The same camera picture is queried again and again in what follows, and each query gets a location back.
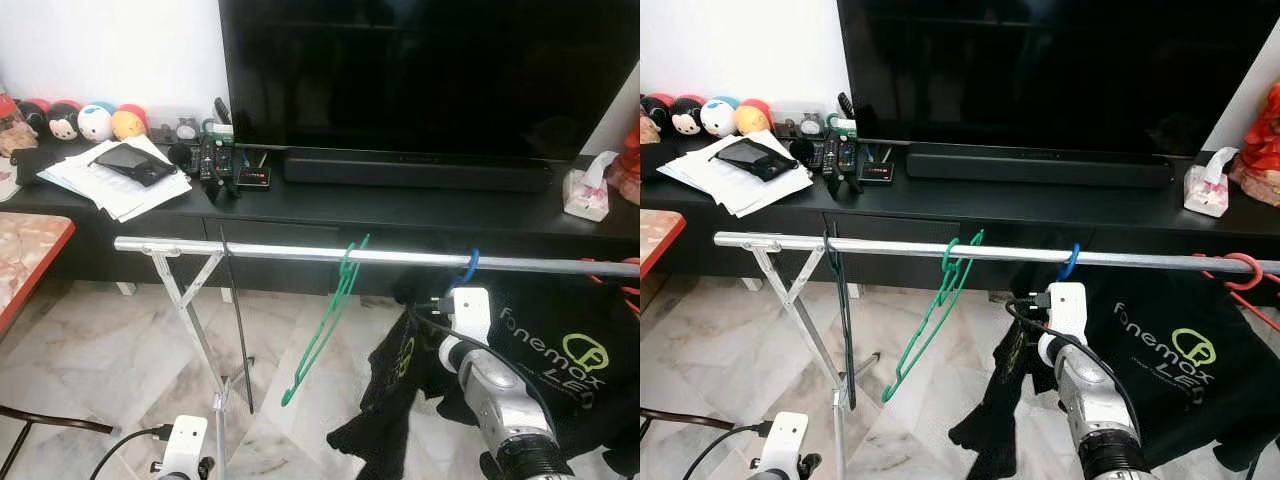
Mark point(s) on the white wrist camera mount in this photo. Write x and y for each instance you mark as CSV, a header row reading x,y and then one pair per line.
x,y
1065,310
470,312
185,442
782,440

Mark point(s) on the black television console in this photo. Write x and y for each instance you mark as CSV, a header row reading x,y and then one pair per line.
x,y
1000,210
420,212

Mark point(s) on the black red mouse plush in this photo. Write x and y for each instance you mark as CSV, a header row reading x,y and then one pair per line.
x,y
35,114
655,110

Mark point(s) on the silver metal clothes rack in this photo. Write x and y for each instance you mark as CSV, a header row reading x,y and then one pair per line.
x,y
280,250
900,248

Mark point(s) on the white paper stack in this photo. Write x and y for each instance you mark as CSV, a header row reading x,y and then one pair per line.
x,y
120,190
745,185

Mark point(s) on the black slim handset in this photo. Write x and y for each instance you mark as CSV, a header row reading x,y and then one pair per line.
x,y
846,103
222,108

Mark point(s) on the pink marble folding table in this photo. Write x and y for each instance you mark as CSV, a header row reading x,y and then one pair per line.
x,y
655,235
25,255

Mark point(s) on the red lid jar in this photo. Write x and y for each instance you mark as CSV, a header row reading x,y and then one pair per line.
x,y
8,125

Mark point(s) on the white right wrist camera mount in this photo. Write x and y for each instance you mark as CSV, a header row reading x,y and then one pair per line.
x,y
470,312
1065,310

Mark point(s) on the pink white tissue box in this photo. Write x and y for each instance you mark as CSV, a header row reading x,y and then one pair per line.
x,y
1207,190
585,195

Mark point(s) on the black clothes hanger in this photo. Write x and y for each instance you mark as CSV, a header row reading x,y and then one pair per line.
x,y
845,320
237,320

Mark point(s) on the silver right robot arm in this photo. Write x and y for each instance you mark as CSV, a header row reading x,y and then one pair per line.
x,y
1095,400
505,410

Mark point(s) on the white blue round plush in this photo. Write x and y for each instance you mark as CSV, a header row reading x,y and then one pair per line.
x,y
97,122
720,115

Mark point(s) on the black remote control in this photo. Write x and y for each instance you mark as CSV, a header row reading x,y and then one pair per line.
x,y
210,158
820,152
846,155
229,160

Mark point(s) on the orange round plush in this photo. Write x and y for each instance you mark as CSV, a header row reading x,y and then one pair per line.
x,y
755,117
130,122

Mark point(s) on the black flat television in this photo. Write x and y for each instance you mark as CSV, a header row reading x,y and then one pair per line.
x,y
430,70
1060,70

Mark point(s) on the blue plastic hanger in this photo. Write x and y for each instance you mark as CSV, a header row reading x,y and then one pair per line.
x,y
468,268
1070,262

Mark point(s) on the black flat pouch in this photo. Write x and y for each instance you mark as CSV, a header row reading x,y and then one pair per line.
x,y
135,163
757,158

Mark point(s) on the green plastic hanger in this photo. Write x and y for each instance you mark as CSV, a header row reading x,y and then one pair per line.
x,y
345,270
955,262

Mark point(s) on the black soundbar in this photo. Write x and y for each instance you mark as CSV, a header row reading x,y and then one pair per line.
x,y
1040,165
415,168

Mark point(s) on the red plastic hanger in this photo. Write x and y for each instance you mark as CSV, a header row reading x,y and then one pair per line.
x,y
1245,266
628,292

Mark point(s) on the small black display box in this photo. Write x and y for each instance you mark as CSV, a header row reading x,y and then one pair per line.
x,y
253,178
877,172

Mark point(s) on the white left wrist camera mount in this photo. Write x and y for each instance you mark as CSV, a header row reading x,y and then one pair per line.
x,y
185,442
782,440

